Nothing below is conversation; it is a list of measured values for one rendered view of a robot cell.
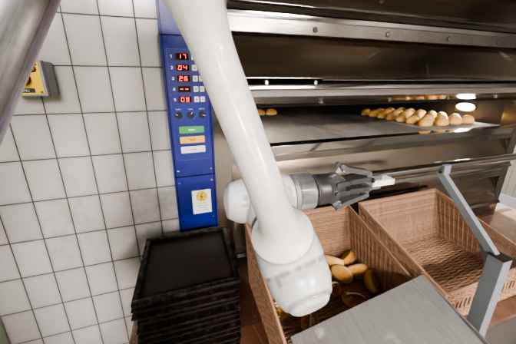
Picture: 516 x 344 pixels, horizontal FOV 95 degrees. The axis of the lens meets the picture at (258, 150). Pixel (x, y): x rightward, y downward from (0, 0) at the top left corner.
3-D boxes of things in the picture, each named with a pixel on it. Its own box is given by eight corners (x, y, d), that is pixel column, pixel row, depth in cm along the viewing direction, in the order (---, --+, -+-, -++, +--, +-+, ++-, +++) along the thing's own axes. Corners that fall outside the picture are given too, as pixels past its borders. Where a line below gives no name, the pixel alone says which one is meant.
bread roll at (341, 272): (349, 287, 101) (352, 286, 106) (354, 272, 103) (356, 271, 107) (327, 275, 107) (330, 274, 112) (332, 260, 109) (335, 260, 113)
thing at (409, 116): (358, 114, 202) (358, 107, 200) (402, 112, 215) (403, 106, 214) (425, 127, 146) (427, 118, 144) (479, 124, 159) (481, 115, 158)
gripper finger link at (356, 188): (336, 192, 57) (335, 197, 58) (374, 187, 61) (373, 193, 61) (327, 186, 61) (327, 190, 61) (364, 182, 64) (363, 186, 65)
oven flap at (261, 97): (238, 97, 78) (228, 105, 98) (561, 91, 128) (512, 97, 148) (237, 90, 78) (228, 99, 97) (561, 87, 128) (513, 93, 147)
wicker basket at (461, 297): (349, 246, 131) (355, 200, 123) (425, 227, 147) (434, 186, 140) (438, 330, 86) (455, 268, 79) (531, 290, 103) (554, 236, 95)
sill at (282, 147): (228, 154, 105) (228, 146, 104) (501, 130, 155) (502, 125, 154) (230, 159, 99) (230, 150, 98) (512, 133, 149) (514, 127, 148)
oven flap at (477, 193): (235, 255, 112) (231, 212, 113) (492, 201, 162) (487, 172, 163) (237, 259, 108) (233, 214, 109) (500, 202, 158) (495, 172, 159)
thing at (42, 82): (21, 95, 73) (11, 61, 71) (60, 94, 76) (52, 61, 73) (4, 97, 67) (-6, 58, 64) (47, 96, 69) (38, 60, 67)
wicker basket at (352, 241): (243, 269, 115) (242, 219, 107) (342, 246, 130) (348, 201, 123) (282, 388, 70) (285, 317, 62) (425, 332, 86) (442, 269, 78)
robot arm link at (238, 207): (279, 194, 63) (299, 236, 53) (220, 203, 59) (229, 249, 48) (284, 162, 57) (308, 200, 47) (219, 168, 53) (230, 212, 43)
